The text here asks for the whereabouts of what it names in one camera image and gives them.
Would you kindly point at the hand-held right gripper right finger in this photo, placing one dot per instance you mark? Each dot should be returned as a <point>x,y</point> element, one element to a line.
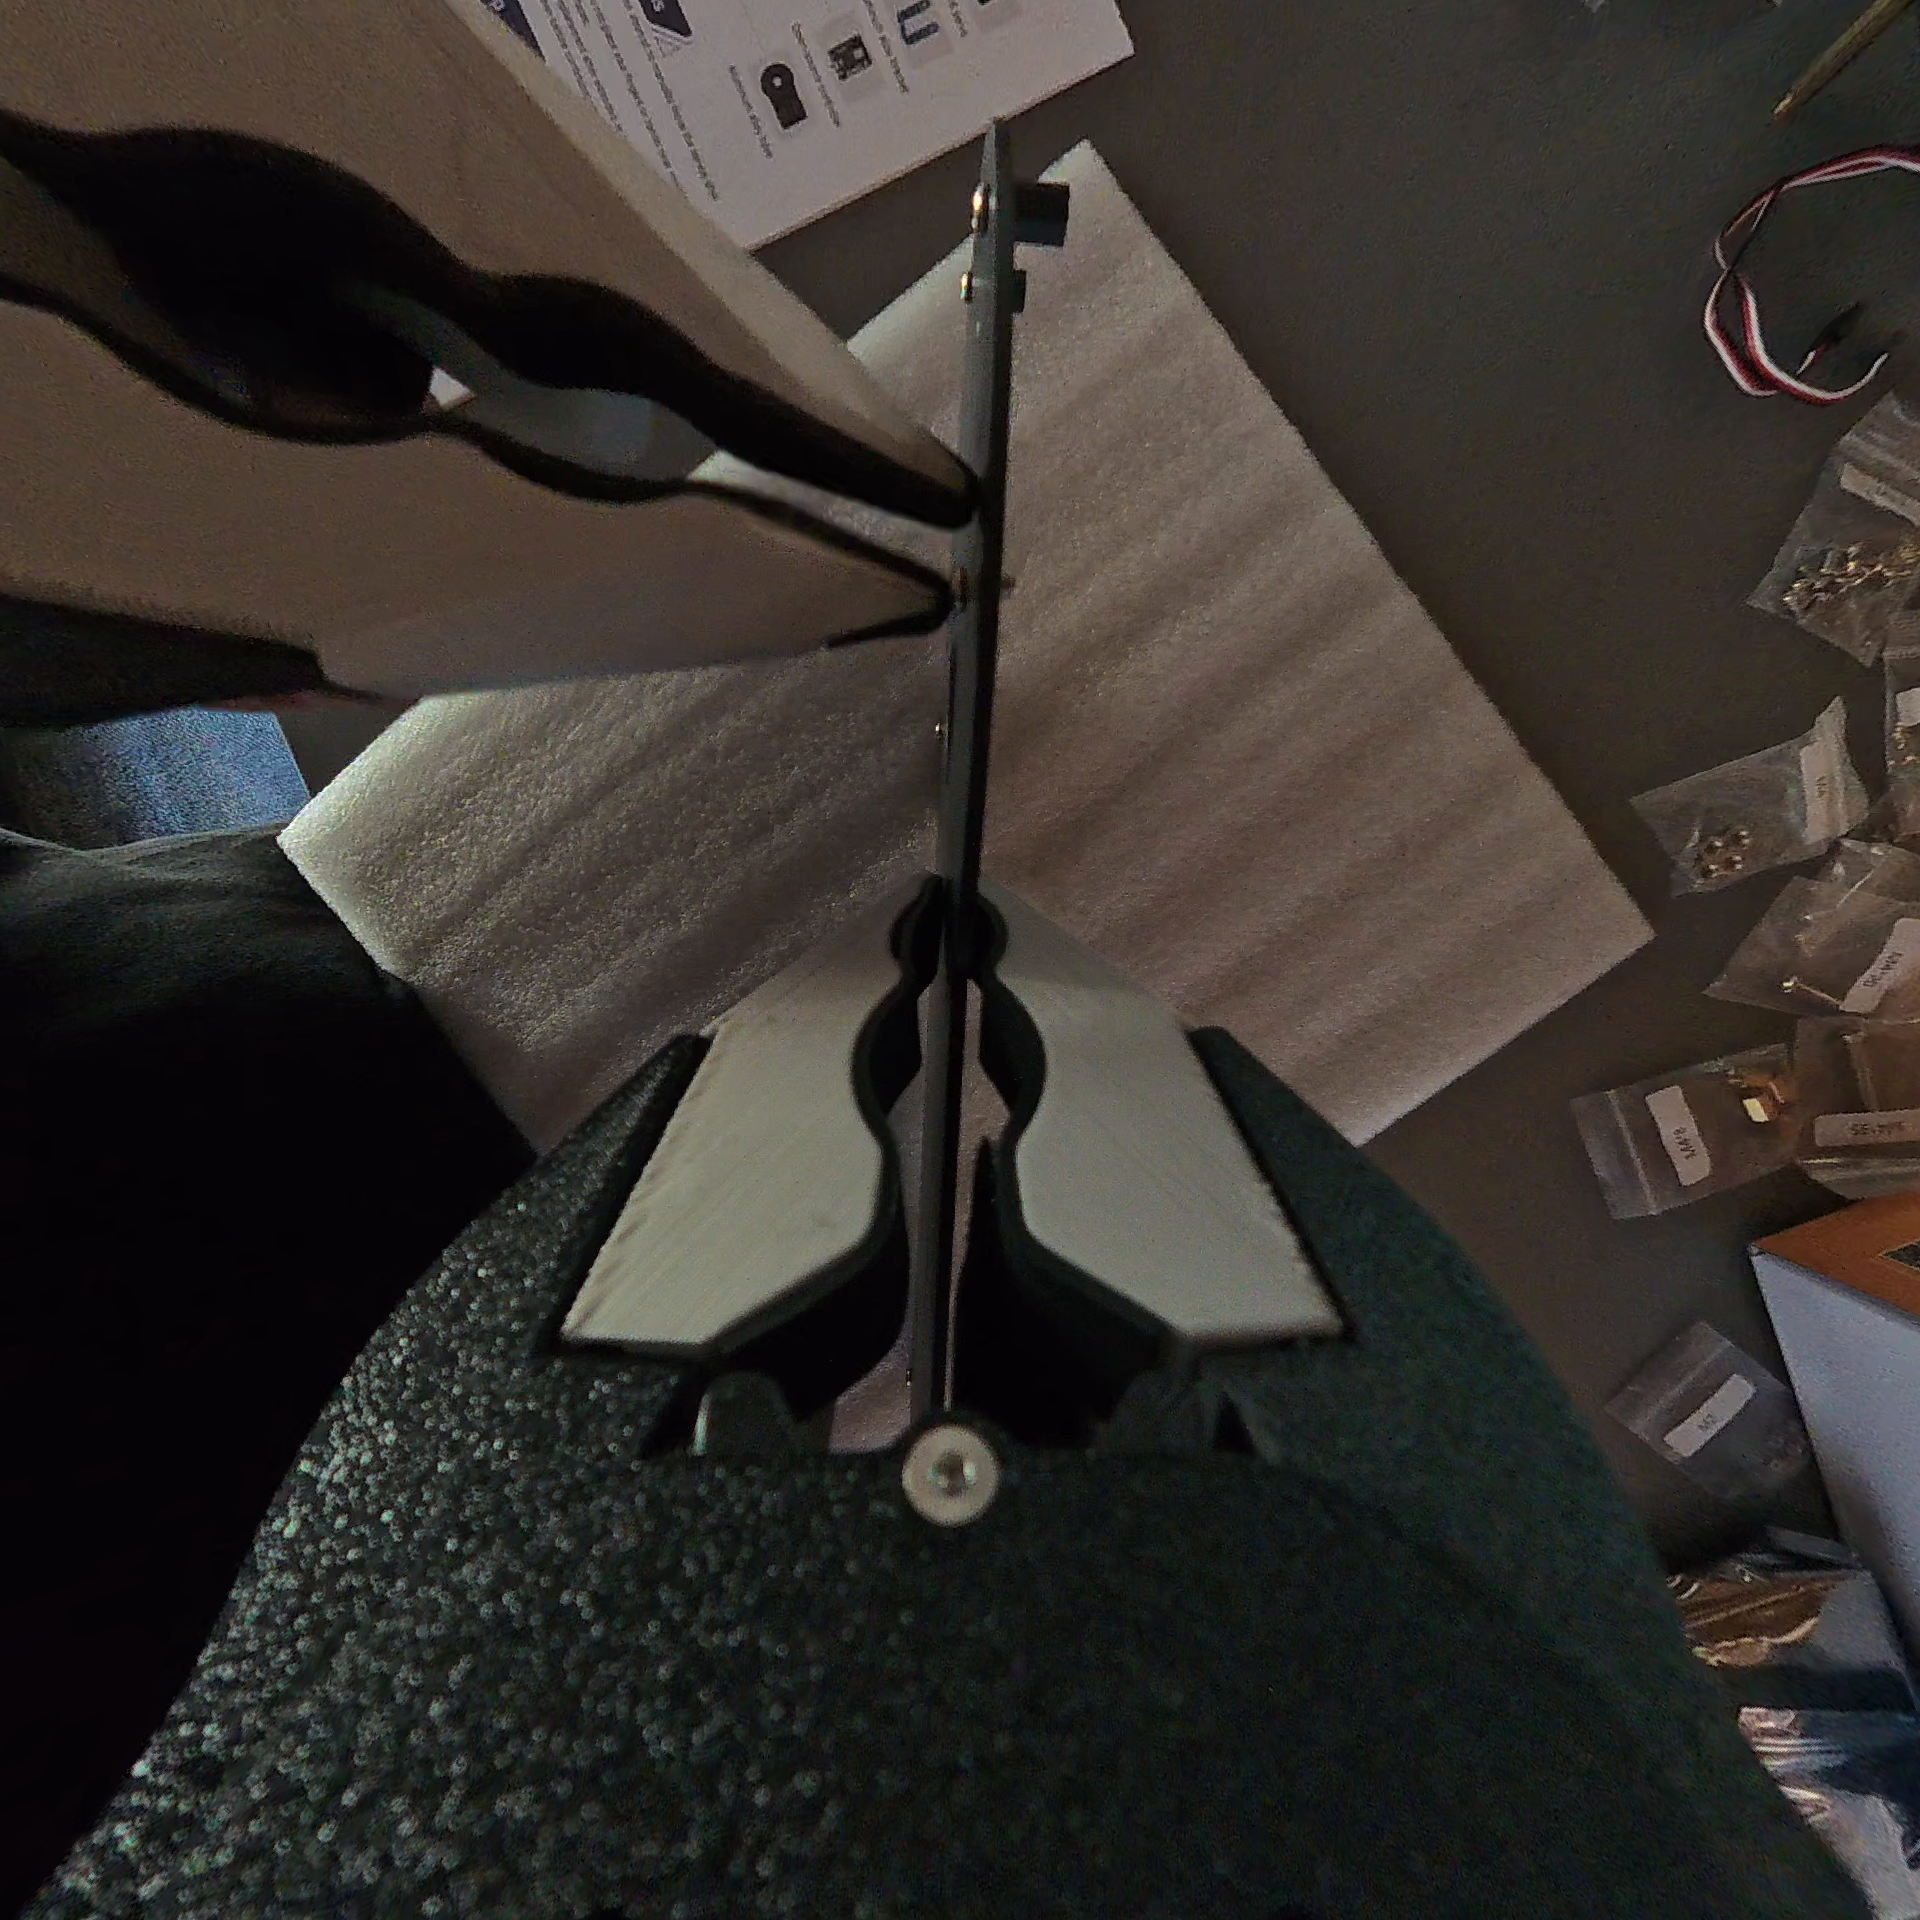
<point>1184,1200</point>

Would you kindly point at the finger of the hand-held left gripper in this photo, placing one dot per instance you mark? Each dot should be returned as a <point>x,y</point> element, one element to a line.
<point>524,182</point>
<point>451,587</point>

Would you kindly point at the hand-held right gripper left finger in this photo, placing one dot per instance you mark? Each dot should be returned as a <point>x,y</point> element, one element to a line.
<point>720,1200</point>

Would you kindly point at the black metal chassis plate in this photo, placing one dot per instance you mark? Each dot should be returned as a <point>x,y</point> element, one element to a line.
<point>975,451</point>

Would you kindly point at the printed instruction leaflet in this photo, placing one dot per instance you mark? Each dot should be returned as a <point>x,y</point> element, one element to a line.
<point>901,91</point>

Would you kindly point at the white foam sheet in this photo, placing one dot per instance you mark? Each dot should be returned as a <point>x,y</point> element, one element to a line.
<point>1230,676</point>

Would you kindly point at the orange cardboard box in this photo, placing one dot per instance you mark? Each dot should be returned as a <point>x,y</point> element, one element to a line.
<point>1846,1350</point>

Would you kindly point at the scattered small screw bags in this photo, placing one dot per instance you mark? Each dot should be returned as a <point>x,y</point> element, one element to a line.
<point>1757,820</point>

